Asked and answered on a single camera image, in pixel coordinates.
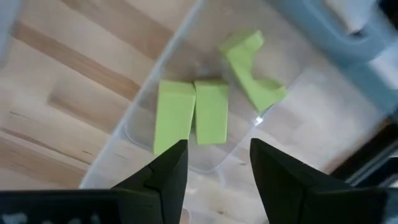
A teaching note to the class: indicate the clear plastic bin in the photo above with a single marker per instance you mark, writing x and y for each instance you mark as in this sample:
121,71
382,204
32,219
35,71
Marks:
192,62

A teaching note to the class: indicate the green arch block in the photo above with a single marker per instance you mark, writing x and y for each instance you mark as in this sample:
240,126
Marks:
241,59

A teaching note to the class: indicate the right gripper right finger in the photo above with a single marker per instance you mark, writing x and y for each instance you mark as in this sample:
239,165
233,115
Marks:
286,186

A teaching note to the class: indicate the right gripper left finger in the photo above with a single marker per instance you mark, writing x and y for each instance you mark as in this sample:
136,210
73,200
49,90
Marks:
171,180

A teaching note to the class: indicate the black table frame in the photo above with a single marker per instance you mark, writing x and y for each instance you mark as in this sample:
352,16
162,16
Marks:
373,155

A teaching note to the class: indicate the green rectangular block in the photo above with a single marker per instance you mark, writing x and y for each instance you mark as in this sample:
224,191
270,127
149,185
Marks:
174,115
211,112

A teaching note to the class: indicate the grey plastic bin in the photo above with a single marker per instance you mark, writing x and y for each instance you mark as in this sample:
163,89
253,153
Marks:
326,34

